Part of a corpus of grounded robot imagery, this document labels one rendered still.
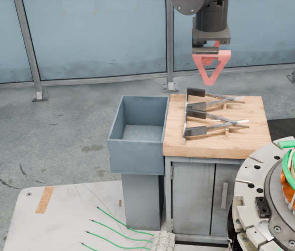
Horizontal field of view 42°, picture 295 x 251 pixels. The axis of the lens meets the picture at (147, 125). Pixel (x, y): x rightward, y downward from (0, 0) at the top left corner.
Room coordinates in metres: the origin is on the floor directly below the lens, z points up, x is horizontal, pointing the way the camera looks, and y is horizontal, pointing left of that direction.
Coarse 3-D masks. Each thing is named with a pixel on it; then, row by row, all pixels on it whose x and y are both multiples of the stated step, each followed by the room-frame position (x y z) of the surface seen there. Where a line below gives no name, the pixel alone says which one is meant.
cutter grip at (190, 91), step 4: (188, 88) 0.72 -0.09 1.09; (192, 88) 0.72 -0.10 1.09; (196, 88) 0.71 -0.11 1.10; (188, 92) 0.71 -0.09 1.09; (192, 92) 0.71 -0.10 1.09; (196, 92) 0.71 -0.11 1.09; (200, 92) 0.70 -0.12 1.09; (204, 92) 0.70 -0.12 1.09; (200, 96) 0.70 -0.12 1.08; (204, 96) 0.70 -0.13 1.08
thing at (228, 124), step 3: (225, 123) 0.59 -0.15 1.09; (228, 123) 0.59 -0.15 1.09; (210, 126) 0.58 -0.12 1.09; (213, 126) 0.58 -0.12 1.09; (216, 126) 0.58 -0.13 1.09; (219, 126) 0.58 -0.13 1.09; (222, 126) 0.58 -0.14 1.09; (225, 126) 0.58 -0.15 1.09; (228, 126) 0.58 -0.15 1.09; (207, 129) 0.57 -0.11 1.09; (210, 129) 0.57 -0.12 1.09; (213, 129) 0.58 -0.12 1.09; (216, 129) 0.58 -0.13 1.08
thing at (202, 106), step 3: (201, 102) 0.66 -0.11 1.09; (204, 102) 0.66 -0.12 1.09; (189, 105) 0.65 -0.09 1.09; (192, 105) 0.65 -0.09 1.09; (195, 105) 0.65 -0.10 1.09; (198, 105) 0.65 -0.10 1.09; (201, 105) 0.65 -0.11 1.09; (204, 105) 0.65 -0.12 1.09; (192, 108) 0.65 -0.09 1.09; (195, 108) 0.65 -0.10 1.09; (198, 108) 0.65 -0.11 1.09; (201, 108) 0.65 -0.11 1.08; (204, 108) 0.65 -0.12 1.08
